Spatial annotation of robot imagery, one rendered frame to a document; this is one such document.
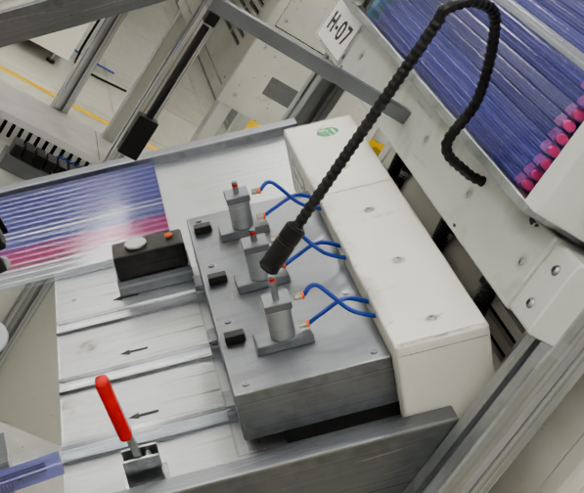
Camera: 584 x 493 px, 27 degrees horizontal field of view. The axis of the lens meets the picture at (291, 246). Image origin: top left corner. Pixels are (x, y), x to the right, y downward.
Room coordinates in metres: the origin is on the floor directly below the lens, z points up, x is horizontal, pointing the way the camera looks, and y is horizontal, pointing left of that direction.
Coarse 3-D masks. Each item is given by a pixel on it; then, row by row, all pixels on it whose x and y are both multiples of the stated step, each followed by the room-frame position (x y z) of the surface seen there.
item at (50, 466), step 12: (48, 456) 0.76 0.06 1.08; (60, 456) 0.76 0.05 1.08; (12, 468) 0.75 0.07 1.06; (24, 468) 0.75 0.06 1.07; (36, 468) 0.75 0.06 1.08; (48, 468) 0.75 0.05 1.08; (60, 468) 0.75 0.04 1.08; (0, 480) 0.74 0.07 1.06; (12, 480) 0.74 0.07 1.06; (24, 480) 0.74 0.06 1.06; (36, 480) 0.75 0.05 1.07; (0, 492) 0.74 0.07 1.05
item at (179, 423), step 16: (176, 416) 0.98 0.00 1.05; (192, 416) 0.98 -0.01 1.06; (208, 416) 0.98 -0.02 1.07; (224, 416) 0.98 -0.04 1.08; (112, 432) 0.96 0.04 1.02; (144, 432) 0.96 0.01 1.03; (160, 432) 0.97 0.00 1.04; (176, 432) 0.97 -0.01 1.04; (48, 448) 0.95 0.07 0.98; (64, 448) 0.94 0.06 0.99; (80, 448) 0.94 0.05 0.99; (96, 448) 0.95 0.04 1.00; (112, 448) 0.96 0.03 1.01; (16, 464) 0.93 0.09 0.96
